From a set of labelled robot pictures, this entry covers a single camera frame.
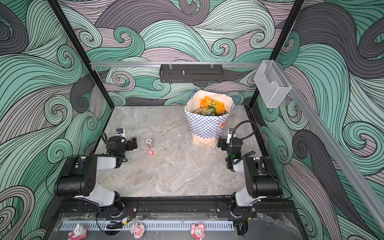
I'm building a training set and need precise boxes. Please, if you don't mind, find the small pink candy toy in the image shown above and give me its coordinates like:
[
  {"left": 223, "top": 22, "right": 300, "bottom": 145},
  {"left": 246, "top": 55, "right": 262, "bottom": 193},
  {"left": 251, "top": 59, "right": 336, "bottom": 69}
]
[{"left": 146, "top": 139, "right": 154, "bottom": 156}]

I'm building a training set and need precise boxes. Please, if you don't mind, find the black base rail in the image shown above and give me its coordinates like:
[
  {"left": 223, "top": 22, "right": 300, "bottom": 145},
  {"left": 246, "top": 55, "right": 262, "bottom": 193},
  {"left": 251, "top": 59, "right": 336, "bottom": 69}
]
[{"left": 58, "top": 196, "right": 296, "bottom": 219}]

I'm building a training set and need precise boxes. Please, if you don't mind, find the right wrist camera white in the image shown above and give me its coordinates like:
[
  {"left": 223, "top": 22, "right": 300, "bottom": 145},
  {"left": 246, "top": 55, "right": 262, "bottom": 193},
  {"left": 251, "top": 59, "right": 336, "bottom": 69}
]
[{"left": 227, "top": 128, "right": 236, "bottom": 144}]

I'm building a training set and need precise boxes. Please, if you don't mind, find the pink pig figurine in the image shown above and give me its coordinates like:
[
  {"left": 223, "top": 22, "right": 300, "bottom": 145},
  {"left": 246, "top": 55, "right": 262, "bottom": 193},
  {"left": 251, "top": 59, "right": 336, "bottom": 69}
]
[
  {"left": 190, "top": 223, "right": 206, "bottom": 240},
  {"left": 130, "top": 223, "right": 145, "bottom": 239}
]

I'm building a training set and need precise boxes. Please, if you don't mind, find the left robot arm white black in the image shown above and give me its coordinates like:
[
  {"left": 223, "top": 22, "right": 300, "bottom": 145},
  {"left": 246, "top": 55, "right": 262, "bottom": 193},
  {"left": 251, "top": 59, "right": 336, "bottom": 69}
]
[{"left": 54, "top": 129, "right": 138, "bottom": 218}]

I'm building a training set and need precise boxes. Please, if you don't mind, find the white slotted cable duct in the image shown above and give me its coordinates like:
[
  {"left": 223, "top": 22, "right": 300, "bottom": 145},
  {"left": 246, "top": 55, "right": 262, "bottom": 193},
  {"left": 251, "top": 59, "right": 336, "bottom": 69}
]
[{"left": 59, "top": 221, "right": 235, "bottom": 232}]

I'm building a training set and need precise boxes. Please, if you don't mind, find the pink pig figurine right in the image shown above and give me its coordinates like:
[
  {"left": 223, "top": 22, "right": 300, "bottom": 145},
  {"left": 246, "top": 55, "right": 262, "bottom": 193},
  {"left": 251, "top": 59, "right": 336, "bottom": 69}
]
[{"left": 190, "top": 223, "right": 206, "bottom": 240}]

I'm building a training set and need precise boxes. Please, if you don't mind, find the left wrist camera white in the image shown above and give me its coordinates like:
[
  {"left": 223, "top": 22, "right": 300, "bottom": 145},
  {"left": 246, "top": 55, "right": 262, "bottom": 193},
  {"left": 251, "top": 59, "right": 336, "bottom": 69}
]
[{"left": 116, "top": 128, "right": 126, "bottom": 138}]

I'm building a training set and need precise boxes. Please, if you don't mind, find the yellow orange gummy snack bag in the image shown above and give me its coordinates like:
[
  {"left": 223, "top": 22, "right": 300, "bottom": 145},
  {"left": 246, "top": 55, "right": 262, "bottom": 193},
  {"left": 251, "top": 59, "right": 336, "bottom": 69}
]
[{"left": 196, "top": 97, "right": 228, "bottom": 117}]

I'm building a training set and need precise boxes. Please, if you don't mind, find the aluminium rail back wall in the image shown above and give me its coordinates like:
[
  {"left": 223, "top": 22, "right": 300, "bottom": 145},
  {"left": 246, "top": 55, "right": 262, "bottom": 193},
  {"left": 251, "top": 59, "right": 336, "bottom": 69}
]
[{"left": 90, "top": 61, "right": 261, "bottom": 69}]

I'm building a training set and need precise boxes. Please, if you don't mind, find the checkered paper bag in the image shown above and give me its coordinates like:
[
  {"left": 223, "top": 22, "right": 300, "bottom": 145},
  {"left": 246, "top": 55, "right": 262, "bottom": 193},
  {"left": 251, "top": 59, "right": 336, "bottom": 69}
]
[{"left": 184, "top": 90, "right": 234, "bottom": 148}]

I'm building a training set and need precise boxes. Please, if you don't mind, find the clear plastic wall holder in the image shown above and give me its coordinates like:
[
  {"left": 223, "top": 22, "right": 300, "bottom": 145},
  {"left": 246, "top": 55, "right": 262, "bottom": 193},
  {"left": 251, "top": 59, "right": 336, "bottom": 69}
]
[{"left": 254, "top": 60, "right": 292, "bottom": 108}]

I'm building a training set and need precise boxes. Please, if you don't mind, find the aluminium rail right wall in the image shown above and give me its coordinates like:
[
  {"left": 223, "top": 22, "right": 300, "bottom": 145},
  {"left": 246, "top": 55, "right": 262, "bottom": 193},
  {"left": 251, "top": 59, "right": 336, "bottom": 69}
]
[{"left": 273, "top": 61, "right": 384, "bottom": 230}]

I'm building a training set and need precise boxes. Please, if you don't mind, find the aluminium rail wall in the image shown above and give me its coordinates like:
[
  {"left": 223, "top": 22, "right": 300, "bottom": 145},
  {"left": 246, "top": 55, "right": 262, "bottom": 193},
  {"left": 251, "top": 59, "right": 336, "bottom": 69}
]
[
  {"left": 90, "top": 61, "right": 261, "bottom": 69},
  {"left": 273, "top": 61, "right": 384, "bottom": 230}
]

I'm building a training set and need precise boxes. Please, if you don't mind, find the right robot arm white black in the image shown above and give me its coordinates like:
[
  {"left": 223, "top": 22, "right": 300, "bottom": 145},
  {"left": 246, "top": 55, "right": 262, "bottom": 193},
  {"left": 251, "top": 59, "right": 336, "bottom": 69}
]
[{"left": 218, "top": 138, "right": 283, "bottom": 219}]

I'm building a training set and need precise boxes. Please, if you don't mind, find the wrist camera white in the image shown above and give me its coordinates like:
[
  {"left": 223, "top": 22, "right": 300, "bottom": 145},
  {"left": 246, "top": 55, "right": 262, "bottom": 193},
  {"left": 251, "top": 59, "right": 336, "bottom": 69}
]
[
  {"left": 227, "top": 128, "right": 236, "bottom": 144},
  {"left": 116, "top": 128, "right": 126, "bottom": 138}
]

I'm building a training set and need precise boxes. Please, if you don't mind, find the pink bunny figurine left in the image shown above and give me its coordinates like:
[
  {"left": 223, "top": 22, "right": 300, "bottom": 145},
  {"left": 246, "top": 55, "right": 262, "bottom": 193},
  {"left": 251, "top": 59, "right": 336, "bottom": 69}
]
[{"left": 68, "top": 224, "right": 88, "bottom": 240}]

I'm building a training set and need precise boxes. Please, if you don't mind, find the pink pig figurine middle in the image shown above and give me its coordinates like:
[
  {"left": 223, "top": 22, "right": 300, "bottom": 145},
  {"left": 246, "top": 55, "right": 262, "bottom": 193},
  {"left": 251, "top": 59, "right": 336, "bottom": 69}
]
[{"left": 130, "top": 223, "right": 145, "bottom": 239}]

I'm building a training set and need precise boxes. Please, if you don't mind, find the black perforated wall tray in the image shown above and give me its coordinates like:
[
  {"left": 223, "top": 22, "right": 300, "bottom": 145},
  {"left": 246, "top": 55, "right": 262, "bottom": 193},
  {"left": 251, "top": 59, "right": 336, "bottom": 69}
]
[{"left": 159, "top": 65, "right": 224, "bottom": 86}]

